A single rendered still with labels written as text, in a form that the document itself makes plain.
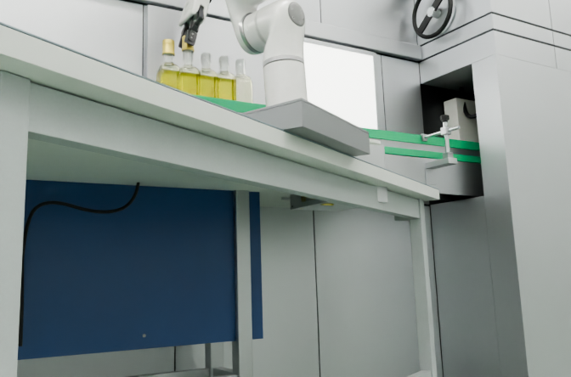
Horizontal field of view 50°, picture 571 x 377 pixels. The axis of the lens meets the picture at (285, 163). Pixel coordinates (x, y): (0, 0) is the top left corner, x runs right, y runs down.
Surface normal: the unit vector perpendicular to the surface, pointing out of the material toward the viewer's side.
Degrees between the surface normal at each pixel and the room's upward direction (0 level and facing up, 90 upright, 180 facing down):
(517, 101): 90
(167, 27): 90
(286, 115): 90
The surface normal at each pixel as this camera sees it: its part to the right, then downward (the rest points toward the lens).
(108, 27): 0.52, -0.18
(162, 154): 0.86, -0.12
